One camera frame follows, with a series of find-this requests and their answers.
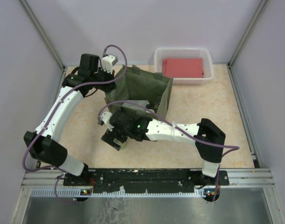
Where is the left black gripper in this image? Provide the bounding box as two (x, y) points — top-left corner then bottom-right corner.
(90, 66), (117, 92)

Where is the green canvas bag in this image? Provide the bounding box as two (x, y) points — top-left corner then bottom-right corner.
(104, 65), (173, 118)

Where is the green bottle beige cap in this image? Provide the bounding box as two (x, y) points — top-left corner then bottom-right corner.
(120, 141), (127, 150)

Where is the white square bottle black cap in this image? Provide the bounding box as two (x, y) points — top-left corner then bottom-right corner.
(122, 100), (152, 111)

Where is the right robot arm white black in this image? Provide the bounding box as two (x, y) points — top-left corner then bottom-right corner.
(98, 111), (226, 185)

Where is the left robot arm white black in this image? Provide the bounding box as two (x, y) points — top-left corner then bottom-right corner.
(24, 54), (118, 185)

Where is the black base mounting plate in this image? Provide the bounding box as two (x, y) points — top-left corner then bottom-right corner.
(63, 168), (229, 202)

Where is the red folded cloth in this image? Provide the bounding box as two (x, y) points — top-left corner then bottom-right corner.
(162, 58), (204, 78)

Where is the white plastic basket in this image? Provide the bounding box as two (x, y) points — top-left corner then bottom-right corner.
(154, 47), (214, 85)

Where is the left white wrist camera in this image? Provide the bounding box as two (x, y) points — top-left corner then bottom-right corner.
(101, 55), (118, 73)

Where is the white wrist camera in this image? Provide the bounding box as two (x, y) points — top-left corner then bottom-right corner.
(101, 55), (118, 73)
(98, 112), (114, 131)

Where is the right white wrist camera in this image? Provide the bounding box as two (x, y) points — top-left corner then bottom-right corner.
(98, 112), (114, 131)

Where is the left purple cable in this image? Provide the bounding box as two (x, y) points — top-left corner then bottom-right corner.
(22, 44), (128, 205)

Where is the purple cable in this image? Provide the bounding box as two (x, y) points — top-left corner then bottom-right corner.
(22, 44), (128, 205)
(97, 100), (240, 202)

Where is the aluminium front rail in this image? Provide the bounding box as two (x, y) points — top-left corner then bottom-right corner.
(22, 168), (275, 201)

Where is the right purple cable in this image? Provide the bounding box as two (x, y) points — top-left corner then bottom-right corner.
(97, 100), (240, 202)

